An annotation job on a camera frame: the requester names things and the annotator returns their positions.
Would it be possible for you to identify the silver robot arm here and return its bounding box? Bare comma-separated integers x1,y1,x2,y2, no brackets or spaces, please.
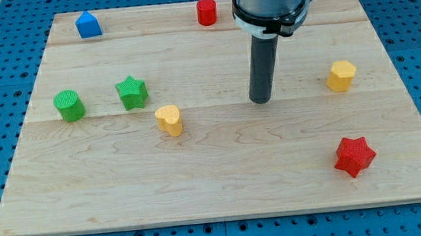
231,0,312,40

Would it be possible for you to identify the yellow heart block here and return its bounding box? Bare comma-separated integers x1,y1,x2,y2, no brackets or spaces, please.
155,104,183,137

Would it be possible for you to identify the wooden board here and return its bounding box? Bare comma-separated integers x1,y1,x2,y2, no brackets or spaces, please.
0,0,421,236

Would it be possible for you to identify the green star block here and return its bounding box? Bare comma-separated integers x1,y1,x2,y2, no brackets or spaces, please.
114,75,148,110

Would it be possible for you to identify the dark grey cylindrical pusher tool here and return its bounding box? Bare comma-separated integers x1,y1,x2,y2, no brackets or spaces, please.
249,36,278,104

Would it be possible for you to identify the red cylinder block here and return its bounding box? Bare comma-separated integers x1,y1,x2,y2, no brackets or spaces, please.
196,0,217,26

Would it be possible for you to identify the yellow hexagon block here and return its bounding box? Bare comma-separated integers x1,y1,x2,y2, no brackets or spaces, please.
326,60,357,92

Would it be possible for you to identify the green cylinder block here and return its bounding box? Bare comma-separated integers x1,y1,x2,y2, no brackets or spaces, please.
53,89,86,123

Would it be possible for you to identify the red star block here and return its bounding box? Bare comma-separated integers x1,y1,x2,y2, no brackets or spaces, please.
334,137,376,178

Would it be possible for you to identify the blue pentagon block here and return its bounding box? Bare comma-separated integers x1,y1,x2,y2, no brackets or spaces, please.
75,11,102,39

